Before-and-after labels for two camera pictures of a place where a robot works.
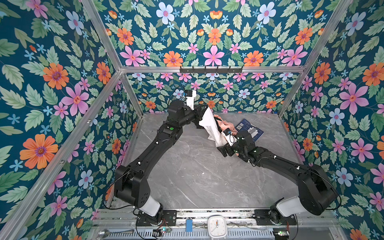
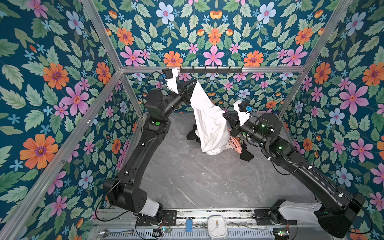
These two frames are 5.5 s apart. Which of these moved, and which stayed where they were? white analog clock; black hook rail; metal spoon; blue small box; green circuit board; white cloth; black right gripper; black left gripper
Moved: black left gripper; black right gripper; white cloth
Stayed: green circuit board; metal spoon; white analog clock; black hook rail; blue small box
